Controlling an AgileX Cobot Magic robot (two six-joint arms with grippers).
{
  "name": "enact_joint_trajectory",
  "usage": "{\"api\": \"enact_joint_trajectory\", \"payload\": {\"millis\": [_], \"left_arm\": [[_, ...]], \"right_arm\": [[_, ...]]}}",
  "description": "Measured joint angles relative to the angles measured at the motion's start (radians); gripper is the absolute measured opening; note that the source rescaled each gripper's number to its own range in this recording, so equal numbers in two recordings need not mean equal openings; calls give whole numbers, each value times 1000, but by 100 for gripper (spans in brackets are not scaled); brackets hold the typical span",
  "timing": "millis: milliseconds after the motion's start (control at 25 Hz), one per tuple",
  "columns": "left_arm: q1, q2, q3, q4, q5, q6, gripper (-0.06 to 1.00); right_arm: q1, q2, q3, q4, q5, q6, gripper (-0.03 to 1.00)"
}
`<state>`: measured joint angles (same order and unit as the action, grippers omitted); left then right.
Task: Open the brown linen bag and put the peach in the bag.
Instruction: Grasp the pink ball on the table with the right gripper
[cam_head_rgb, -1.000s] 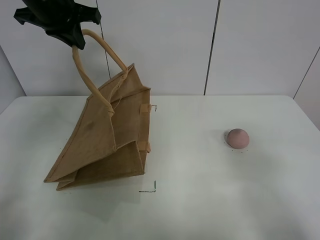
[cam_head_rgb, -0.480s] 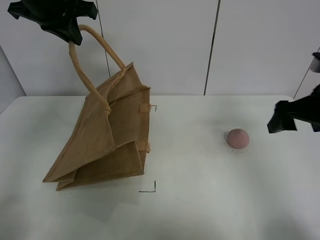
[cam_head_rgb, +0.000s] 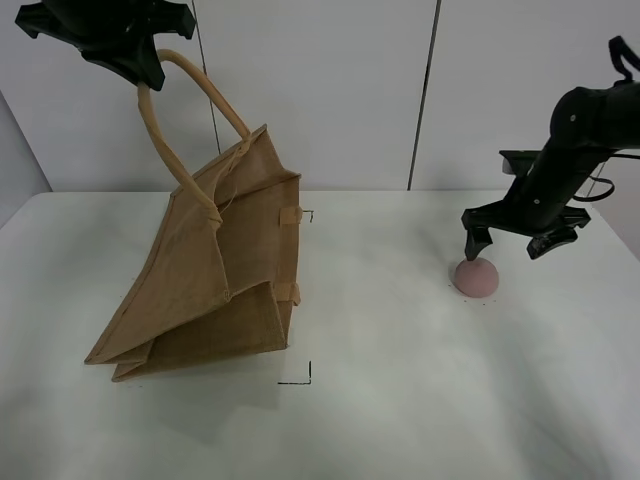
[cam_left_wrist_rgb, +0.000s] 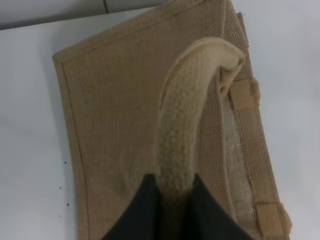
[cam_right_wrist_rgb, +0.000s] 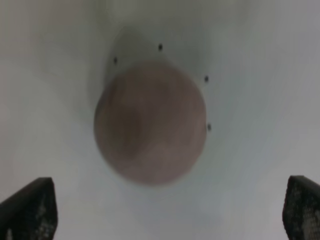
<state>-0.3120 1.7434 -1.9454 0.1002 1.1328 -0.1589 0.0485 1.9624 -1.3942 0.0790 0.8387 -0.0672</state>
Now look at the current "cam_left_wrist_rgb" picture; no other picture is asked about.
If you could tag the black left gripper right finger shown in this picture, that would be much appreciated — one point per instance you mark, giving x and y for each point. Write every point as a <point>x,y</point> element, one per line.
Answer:
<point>205,219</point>

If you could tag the brown linen bag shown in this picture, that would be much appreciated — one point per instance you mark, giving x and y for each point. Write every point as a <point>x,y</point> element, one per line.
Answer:
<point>171,93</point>

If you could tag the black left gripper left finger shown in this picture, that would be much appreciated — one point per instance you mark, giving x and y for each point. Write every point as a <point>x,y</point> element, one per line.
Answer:
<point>141,219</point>

